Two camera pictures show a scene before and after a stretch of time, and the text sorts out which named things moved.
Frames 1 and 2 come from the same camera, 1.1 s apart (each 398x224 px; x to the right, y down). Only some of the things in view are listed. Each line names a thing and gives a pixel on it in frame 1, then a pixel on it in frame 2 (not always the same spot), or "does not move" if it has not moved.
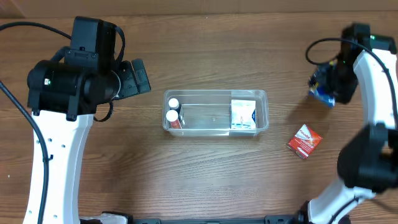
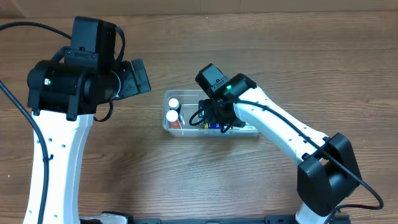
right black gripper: x=337 y=82 to x=211 y=109
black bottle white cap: x=175 y=104 does not move
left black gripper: x=129 y=81 does not move
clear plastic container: x=207 y=112 does not move
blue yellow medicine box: x=319 y=84 to x=211 y=126
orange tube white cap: x=171 y=116 does not move
